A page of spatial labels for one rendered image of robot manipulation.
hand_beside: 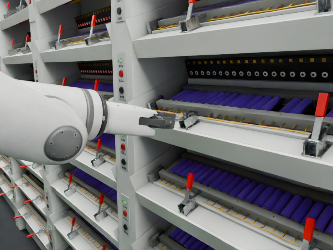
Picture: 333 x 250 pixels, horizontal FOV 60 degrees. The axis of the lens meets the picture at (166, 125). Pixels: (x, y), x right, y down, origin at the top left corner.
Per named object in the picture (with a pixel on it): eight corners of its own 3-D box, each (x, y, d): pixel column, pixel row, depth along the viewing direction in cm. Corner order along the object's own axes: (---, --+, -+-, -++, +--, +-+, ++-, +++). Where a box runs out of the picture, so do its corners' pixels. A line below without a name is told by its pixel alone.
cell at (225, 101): (240, 99, 68) (224, 112, 64) (234, 99, 69) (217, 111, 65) (239, 93, 67) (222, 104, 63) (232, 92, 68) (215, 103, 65)
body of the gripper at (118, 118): (73, 132, 51) (126, 133, 59) (100, 143, 44) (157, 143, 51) (77, 90, 51) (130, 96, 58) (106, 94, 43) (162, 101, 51)
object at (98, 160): (121, 193, 88) (105, 156, 82) (50, 151, 133) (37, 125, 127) (168, 158, 99) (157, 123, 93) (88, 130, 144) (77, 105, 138)
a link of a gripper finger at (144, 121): (118, 121, 49) (126, 119, 54) (163, 128, 48) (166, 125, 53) (119, 114, 48) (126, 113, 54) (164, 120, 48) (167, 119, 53)
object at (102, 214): (123, 252, 91) (108, 220, 86) (53, 192, 136) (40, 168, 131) (168, 213, 102) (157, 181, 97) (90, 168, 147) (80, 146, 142)
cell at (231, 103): (248, 100, 66) (231, 113, 63) (241, 100, 67) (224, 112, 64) (247, 93, 65) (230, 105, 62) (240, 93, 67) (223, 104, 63)
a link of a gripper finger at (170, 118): (145, 127, 55) (171, 128, 59) (156, 130, 52) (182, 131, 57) (147, 110, 54) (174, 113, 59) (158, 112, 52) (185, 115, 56)
